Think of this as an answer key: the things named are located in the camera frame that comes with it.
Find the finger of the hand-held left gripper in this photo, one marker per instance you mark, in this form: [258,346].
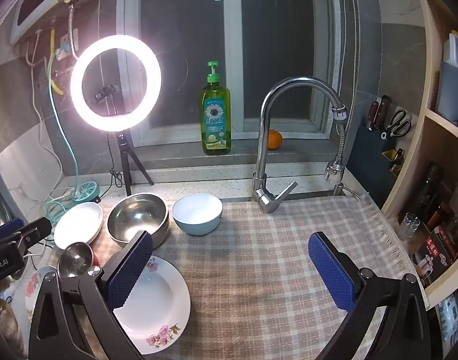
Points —
[34,231]
[5,228]

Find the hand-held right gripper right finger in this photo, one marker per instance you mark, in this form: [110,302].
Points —
[332,273]

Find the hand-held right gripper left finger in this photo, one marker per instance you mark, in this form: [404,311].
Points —
[129,270]

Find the white plate with grass print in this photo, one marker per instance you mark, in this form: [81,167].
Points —
[77,225]

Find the floral white plate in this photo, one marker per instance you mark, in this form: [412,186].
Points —
[157,307]

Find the light blue bowl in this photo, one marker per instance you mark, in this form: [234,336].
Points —
[197,210]

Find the person's left hand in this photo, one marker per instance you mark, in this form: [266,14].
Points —
[4,313]

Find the small steel bowl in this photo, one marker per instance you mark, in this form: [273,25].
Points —
[75,258]

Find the round green power strip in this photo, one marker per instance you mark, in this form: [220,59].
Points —
[87,191]

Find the beige plaid cloth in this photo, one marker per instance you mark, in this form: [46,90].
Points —
[251,270]

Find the clear glass cup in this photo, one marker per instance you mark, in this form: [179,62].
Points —
[408,227]

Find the red and black box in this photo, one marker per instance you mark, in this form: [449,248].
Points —
[435,255]

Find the black tripod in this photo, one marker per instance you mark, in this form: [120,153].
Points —
[125,165]

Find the dark blue knife block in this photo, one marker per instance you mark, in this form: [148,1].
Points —
[371,165]

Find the dark bottle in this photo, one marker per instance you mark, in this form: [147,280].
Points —
[431,191]

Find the chrome faucet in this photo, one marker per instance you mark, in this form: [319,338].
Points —
[262,150]

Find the orange fruit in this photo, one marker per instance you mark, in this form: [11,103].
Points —
[275,139]

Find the black phone clamp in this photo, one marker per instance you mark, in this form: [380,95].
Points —
[105,92]

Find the wooden shelf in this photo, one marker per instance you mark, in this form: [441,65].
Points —
[435,146]

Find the green dish soap bottle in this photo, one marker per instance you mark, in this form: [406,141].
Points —
[215,120]

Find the white capped dark jug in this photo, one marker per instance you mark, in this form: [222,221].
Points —
[452,90]

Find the white water heater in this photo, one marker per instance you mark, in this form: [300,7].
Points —
[45,3]

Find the window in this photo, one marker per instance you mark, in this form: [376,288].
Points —
[232,45]

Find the white wall socket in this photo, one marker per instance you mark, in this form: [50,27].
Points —
[65,50]

